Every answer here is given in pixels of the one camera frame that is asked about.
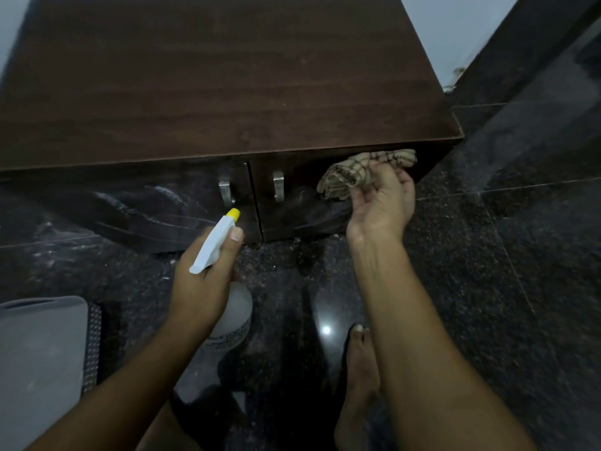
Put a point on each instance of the person's right hand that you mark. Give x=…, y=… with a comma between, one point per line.
x=382, y=201

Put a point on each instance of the person's left hand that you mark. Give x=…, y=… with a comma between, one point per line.
x=202, y=286

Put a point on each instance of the person's left thumb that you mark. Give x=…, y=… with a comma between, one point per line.
x=230, y=251

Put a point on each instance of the person's right fingers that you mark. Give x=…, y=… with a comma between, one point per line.
x=382, y=176

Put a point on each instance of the white spray bottle yellow nozzle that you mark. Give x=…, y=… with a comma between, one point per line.
x=220, y=272

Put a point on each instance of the beige checked cleaning cloth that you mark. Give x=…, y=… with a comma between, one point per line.
x=359, y=171

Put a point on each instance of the person's left forearm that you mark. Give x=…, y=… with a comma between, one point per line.
x=112, y=389

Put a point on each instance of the person's right forearm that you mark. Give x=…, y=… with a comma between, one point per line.
x=422, y=352

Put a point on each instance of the dark brown wooden cabinet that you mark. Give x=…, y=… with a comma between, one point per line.
x=220, y=103

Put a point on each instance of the person's right foot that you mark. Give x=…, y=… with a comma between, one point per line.
x=357, y=389

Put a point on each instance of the person's left leg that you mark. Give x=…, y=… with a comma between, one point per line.
x=164, y=429

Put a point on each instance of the grey plastic basket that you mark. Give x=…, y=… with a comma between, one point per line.
x=44, y=371

